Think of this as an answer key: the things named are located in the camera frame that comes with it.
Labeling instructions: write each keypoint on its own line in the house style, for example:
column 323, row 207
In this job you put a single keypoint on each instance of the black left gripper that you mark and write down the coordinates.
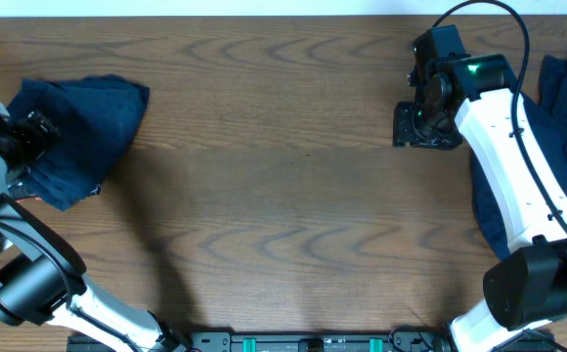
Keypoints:
column 36, row 144

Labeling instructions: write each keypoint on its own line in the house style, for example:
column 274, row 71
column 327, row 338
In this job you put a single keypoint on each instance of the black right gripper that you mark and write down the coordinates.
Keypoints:
column 404, row 131

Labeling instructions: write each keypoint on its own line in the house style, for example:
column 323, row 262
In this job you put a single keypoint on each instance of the navy blue shorts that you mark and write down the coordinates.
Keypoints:
column 98, row 116

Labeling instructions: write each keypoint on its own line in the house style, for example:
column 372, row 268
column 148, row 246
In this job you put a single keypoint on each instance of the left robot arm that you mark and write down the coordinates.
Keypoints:
column 43, row 280

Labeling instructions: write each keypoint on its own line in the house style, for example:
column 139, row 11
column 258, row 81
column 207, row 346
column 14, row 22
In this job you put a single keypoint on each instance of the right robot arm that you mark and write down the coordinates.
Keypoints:
column 477, row 100

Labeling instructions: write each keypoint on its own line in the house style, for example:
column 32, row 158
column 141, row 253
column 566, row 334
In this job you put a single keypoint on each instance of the navy blue clothes pile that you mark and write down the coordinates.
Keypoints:
column 557, row 161

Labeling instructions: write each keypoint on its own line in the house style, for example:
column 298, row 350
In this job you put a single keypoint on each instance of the black printed folded jersey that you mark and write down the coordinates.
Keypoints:
column 21, row 192

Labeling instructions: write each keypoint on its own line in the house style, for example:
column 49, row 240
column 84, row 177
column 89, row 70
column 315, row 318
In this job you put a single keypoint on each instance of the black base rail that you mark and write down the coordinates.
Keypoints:
column 398, row 340

